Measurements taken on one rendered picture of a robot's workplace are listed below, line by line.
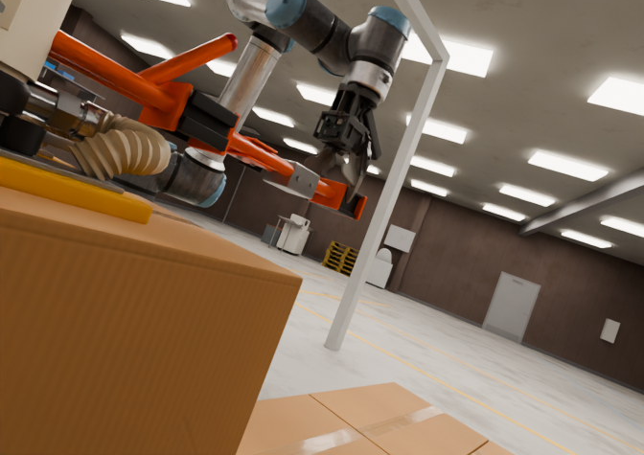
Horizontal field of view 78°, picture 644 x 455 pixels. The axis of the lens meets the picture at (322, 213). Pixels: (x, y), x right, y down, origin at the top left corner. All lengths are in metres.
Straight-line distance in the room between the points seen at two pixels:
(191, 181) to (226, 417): 1.08
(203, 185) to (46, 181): 1.12
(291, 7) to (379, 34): 0.18
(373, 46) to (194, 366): 0.63
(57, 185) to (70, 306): 0.10
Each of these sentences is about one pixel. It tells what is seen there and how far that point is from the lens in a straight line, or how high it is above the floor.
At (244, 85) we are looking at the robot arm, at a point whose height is 1.37.
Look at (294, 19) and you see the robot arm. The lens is 0.86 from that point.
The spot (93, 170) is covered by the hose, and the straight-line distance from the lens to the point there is 0.39.
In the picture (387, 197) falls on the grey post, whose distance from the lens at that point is 4.04.
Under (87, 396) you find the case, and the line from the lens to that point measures 0.35.
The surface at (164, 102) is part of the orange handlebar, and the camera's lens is 0.51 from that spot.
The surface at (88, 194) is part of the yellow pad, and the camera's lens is 0.36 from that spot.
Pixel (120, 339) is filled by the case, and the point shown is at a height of 0.88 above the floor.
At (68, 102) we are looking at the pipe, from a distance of 0.49.
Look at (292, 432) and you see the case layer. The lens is 1.07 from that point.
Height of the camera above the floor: 1.00
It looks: 3 degrees up
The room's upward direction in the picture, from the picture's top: 21 degrees clockwise
